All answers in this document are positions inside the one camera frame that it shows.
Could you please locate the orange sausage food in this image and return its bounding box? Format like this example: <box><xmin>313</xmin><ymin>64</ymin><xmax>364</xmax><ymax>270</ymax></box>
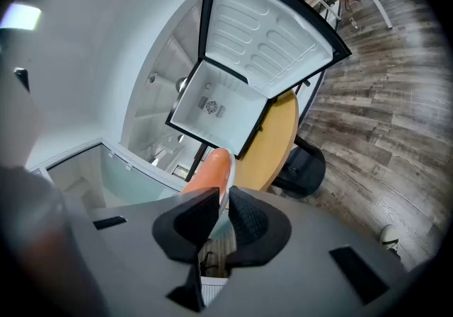
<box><xmin>179</xmin><ymin>147</ymin><xmax>233</xmax><ymax>204</ymax></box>

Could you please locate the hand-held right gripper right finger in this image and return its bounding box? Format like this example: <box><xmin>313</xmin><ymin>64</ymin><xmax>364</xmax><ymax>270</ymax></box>
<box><xmin>225</xmin><ymin>185</ymin><xmax>292</xmax><ymax>268</ymax></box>

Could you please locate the round wooden table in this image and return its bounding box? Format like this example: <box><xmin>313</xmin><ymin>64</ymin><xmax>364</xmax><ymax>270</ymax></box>
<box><xmin>231</xmin><ymin>90</ymin><xmax>300</xmax><ymax>193</ymax></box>

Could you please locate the glass door panel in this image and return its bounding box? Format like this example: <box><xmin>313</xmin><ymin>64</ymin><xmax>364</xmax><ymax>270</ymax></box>
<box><xmin>27</xmin><ymin>137</ymin><xmax>187</xmax><ymax>209</ymax></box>

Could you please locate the rectangular ceiling light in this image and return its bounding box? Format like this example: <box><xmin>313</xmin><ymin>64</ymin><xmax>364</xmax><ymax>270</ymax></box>
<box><xmin>0</xmin><ymin>3</ymin><xmax>44</xmax><ymax>32</ymax></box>

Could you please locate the black mini fridge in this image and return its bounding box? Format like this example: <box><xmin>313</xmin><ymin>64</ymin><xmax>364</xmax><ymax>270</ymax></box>
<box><xmin>165</xmin><ymin>0</ymin><xmax>352</xmax><ymax>161</ymax></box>

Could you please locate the black chair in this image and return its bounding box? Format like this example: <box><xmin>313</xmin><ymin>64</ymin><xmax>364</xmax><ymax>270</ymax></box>
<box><xmin>271</xmin><ymin>134</ymin><xmax>327</xmax><ymax>200</ymax></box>

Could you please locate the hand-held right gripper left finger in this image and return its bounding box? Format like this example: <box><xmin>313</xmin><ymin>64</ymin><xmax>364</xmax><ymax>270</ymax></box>
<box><xmin>151</xmin><ymin>186</ymin><xmax>222</xmax><ymax>313</ymax></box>

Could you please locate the person's white shoe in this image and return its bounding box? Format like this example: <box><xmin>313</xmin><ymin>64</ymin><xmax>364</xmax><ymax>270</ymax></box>
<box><xmin>379</xmin><ymin>224</ymin><xmax>403</xmax><ymax>260</ymax></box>

